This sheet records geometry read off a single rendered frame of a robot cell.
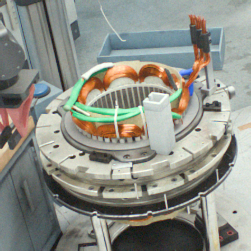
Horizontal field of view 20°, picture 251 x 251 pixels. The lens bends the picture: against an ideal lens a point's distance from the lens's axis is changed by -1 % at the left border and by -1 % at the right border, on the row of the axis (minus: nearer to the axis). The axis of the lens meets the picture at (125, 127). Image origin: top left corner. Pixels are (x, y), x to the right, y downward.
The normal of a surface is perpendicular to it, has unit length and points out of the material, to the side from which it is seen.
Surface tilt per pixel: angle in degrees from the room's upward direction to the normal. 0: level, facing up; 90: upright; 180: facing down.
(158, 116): 90
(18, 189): 90
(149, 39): 90
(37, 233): 90
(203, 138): 0
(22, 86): 2
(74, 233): 0
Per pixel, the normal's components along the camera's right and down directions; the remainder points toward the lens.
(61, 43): 0.39, 0.44
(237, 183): -0.15, -0.83
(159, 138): -0.49, 0.54
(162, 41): -0.18, 0.55
